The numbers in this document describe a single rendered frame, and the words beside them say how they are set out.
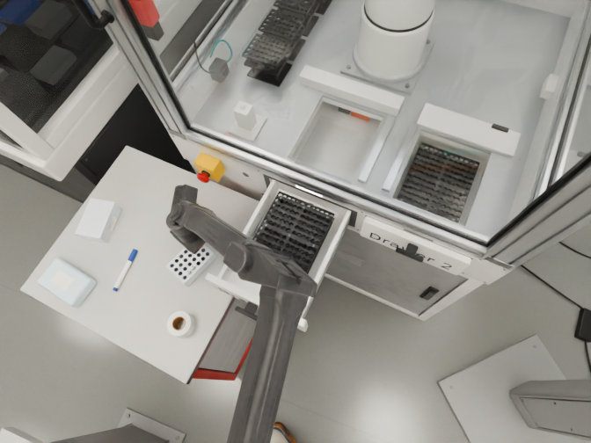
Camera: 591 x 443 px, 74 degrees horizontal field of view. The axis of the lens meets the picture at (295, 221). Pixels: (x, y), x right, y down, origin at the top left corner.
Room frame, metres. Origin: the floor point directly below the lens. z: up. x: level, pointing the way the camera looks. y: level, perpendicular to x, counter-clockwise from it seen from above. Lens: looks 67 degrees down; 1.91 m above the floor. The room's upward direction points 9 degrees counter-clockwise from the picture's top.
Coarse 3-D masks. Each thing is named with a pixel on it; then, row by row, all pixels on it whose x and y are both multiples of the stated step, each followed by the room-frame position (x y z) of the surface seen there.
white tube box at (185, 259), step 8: (184, 248) 0.44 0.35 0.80; (176, 256) 0.42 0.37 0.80; (184, 256) 0.42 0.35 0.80; (192, 256) 0.41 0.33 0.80; (200, 256) 0.42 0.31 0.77; (208, 256) 0.41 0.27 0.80; (168, 264) 0.40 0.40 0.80; (176, 264) 0.40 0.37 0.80; (184, 264) 0.39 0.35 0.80; (192, 264) 0.39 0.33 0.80; (200, 264) 0.39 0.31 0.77; (208, 264) 0.39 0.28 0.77; (176, 272) 0.37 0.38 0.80; (184, 272) 0.37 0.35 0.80; (192, 272) 0.36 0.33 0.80; (200, 272) 0.37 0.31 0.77; (184, 280) 0.34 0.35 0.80; (192, 280) 0.35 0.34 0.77
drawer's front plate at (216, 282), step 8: (208, 280) 0.29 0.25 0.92; (216, 280) 0.29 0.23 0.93; (224, 280) 0.28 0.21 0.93; (216, 288) 0.29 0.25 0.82; (224, 288) 0.27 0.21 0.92; (232, 288) 0.26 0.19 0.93; (240, 288) 0.26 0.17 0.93; (240, 296) 0.24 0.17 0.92; (248, 296) 0.23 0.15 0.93; (256, 296) 0.23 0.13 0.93; (256, 304) 0.21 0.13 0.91; (304, 320) 0.15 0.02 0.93; (304, 328) 0.14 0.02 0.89
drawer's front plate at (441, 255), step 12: (372, 228) 0.37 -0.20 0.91; (384, 228) 0.36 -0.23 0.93; (396, 228) 0.35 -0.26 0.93; (372, 240) 0.36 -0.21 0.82; (396, 240) 0.33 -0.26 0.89; (408, 240) 0.31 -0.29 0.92; (420, 240) 0.31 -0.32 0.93; (420, 252) 0.29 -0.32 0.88; (432, 252) 0.27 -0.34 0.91; (444, 252) 0.26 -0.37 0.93; (456, 252) 0.26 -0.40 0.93; (432, 264) 0.26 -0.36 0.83; (444, 264) 0.25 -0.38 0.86; (456, 264) 0.24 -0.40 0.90; (468, 264) 0.22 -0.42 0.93
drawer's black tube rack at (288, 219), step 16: (272, 208) 0.48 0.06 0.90; (288, 208) 0.47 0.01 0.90; (304, 208) 0.46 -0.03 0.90; (320, 208) 0.45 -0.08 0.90; (272, 224) 0.43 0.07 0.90; (288, 224) 0.42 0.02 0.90; (304, 224) 0.43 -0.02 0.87; (320, 224) 0.42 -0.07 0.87; (256, 240) 0.40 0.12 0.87; (272, 240) 0.39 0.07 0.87; (288, 240) 0.38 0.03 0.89; (304, 240) 0.37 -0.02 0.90; (320, 240) 0.36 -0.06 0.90; (288, 256) 0.33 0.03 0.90; (304, 256) 0.32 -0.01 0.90
